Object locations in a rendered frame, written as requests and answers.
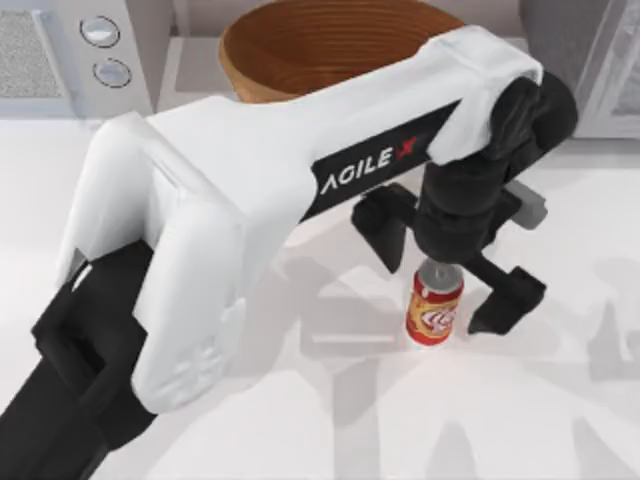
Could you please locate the red and yellow can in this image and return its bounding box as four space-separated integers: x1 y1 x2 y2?
404 258 466 348

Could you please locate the brown woven basket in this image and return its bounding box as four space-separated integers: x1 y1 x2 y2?
218 0 482 105

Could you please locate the pale grey cabinet door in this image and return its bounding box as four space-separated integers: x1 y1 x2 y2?
573 0 640 139

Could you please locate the grey cabinet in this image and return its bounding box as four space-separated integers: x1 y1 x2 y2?
518 0 640 140

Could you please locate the pale microwave oven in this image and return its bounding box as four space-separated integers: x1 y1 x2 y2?
0 0 177 120

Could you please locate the round microwave knob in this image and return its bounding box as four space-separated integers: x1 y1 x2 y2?
91 56 134 89
78 14 122 45

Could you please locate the pale grey rounded camera box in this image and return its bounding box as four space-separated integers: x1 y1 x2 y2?
509 180 547 230

